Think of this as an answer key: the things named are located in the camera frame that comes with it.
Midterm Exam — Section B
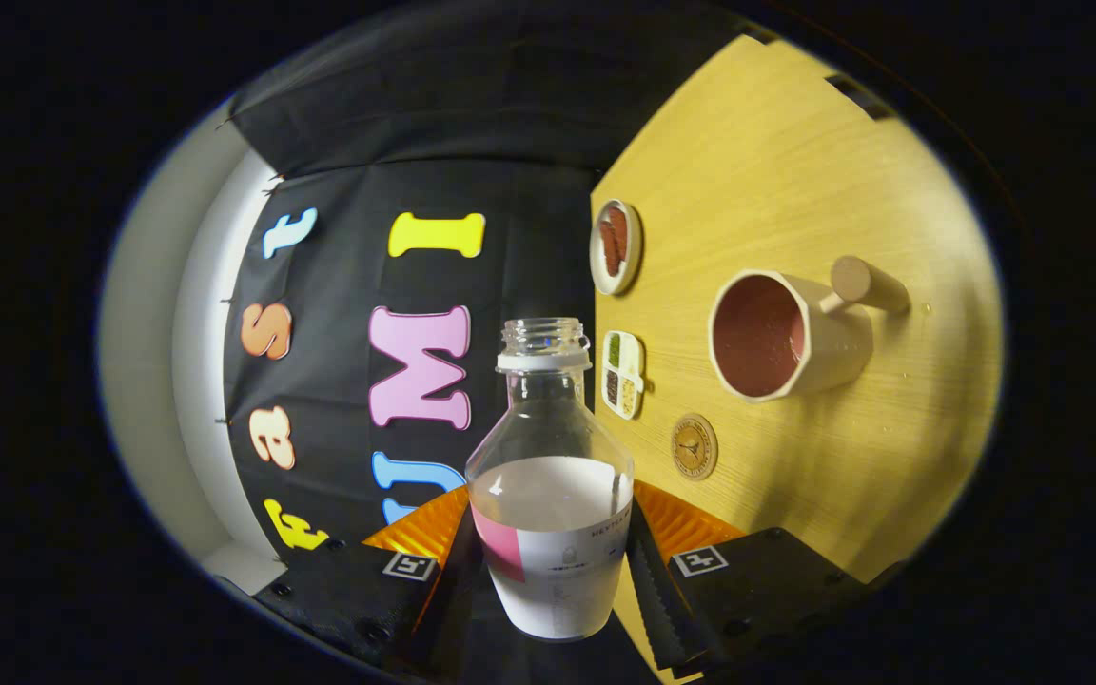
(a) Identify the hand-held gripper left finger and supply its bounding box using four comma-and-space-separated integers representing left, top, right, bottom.
251, 485, 486, 682

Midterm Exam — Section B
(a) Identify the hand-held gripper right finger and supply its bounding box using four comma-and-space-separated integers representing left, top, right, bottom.
624, 480, 871, 682

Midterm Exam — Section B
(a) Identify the round brown coaster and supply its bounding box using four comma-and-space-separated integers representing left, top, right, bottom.
671, 412, 719, 482

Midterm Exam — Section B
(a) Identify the clear juice bottle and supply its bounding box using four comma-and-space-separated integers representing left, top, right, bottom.
465, 317, 635, 642

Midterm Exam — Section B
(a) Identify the beige cup with wooden handle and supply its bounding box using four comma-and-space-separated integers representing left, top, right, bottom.
708, 255, 912, 403

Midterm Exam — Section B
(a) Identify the white divided condiment dish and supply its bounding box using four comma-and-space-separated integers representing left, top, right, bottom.
601, 329, 646, 421

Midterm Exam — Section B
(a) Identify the white round plate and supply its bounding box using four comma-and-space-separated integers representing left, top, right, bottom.
590, 198, 644, 297

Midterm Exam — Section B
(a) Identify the wooden table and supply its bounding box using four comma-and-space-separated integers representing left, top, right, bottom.
590, 33, 1004, 685

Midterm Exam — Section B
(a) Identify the black backdrop cloth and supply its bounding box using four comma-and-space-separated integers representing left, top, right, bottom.
215, 10, 758, 562

